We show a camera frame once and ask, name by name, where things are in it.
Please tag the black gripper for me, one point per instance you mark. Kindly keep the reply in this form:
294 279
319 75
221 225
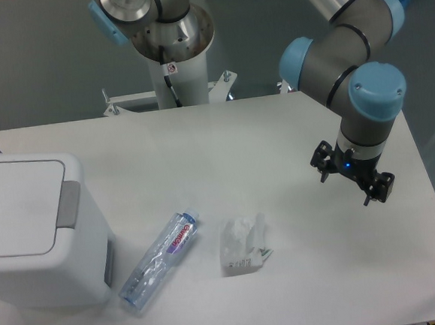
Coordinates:
376 186

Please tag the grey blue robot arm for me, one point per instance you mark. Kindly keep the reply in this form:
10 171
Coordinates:
336 72

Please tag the white trash can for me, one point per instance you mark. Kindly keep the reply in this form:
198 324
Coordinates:
56 247

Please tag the white tissue pack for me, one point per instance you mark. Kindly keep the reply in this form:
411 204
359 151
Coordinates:
242 244

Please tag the clear plastic water bottle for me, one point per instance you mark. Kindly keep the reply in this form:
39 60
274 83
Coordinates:
168 249

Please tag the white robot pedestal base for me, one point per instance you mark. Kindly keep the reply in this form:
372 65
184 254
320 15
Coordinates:
176 56

